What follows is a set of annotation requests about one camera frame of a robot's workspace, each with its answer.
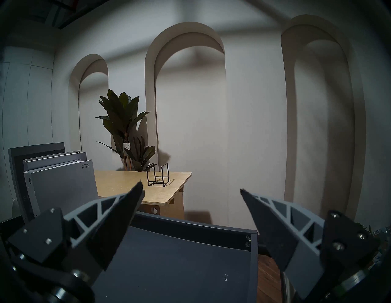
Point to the large dark leafy plant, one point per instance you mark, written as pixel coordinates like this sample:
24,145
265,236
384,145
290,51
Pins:
125,128

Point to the light wooden table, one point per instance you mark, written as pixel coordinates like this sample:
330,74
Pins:
134,183

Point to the tall grey Special Issue book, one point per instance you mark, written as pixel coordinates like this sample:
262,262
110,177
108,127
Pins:
18,171

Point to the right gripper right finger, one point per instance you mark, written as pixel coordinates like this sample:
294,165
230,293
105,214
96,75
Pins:
293,232

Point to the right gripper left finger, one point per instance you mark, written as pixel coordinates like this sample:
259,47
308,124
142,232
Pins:
91,226

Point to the grey Discontent book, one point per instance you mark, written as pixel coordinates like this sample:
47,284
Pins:
52,160

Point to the black metal utility cart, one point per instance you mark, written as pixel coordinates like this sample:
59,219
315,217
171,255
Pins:
183,259

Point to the grey Designhotels Yearbook book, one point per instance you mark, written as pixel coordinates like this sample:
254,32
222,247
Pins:
61,189

